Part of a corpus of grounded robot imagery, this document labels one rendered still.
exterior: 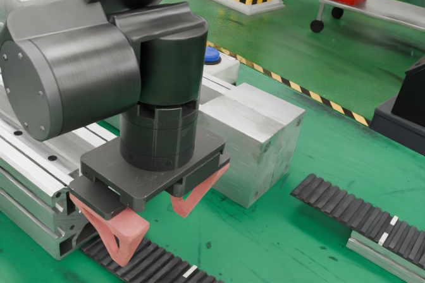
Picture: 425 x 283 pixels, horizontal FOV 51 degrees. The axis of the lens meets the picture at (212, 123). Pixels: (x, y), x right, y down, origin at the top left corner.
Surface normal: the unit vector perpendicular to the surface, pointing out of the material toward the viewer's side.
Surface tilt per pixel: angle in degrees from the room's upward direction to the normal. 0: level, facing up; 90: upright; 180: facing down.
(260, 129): 0
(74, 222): 90
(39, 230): 90
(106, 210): 1
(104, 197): 1
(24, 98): 91
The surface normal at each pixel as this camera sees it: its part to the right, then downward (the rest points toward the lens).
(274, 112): 0.13, -0.83
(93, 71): 0.66, -0.05
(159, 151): 0.17, 0.56
